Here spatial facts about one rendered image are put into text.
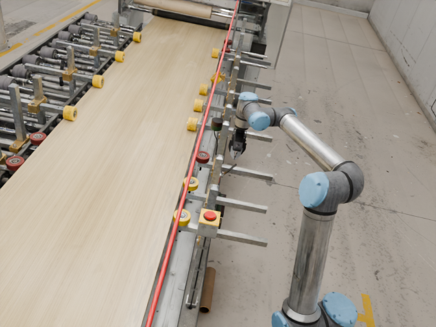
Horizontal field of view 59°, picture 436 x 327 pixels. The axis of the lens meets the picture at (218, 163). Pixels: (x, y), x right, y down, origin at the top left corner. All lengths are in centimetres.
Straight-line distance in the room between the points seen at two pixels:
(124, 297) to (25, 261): 40
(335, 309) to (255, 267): 124
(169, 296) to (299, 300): 61
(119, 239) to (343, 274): 188
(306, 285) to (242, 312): 116
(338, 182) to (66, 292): 102
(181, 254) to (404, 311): 173
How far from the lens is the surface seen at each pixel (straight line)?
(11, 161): 211
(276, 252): 300
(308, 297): 155
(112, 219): 176
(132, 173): 199
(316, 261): 146
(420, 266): 351
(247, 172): 219
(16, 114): 229
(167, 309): 182
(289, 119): 176
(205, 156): 217
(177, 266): 195
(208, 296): 254
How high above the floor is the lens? 216
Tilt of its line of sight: 36 degrees down
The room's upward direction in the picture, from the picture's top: 12 degrees clockwise
